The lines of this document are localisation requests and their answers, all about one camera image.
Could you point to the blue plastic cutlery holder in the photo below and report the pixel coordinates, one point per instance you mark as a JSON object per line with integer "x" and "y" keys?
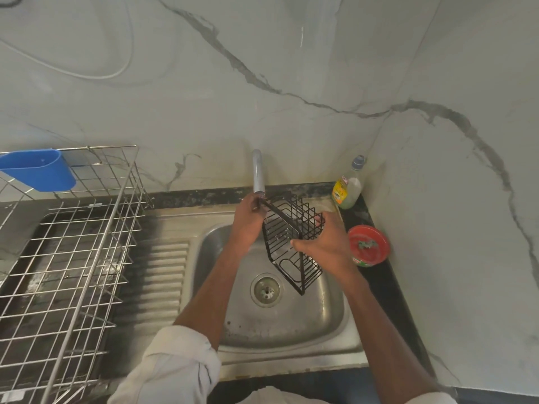
{"x": 40, "y": 170}

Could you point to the person's right hand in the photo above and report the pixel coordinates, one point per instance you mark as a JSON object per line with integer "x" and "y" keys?
{"x": 328, "y": 248}

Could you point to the clear dish soap bottle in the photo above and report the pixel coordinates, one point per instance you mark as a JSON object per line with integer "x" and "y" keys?
{"x": 349, "y": 187}

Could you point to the person's right forearm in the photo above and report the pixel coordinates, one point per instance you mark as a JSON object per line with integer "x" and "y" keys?
{"x": 379, "y": 332}

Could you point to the red round tub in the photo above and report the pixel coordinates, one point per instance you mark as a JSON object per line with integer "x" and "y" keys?
{"x": 368, "y": 246}

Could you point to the person's left hand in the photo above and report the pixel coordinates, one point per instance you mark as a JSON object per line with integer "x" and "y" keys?
{"x": 246, "y": 225}

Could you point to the person's left forearm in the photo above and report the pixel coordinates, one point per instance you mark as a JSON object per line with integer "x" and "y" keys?
{"x": 214, "y": 290}

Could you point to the person's right thumb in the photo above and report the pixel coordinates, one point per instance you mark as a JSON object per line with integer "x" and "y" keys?
{"x": 305, "y": 246}

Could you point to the grey tap spout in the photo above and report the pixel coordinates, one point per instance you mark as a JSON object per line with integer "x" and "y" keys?
{"x": 258, "y": 172}

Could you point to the stainless steel sink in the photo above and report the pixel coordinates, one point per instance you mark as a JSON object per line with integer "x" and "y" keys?
{"x": 294, "y": 323}

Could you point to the person's left fingers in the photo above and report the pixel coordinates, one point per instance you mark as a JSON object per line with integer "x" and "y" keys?
{"x": 254, "y": 201}

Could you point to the person's white shirt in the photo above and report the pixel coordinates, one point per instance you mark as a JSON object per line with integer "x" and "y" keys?
{"x": 177, "y": 370}

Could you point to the round sink drain strainer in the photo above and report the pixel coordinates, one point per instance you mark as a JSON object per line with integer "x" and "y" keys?
{"x": 265, "y": 289}

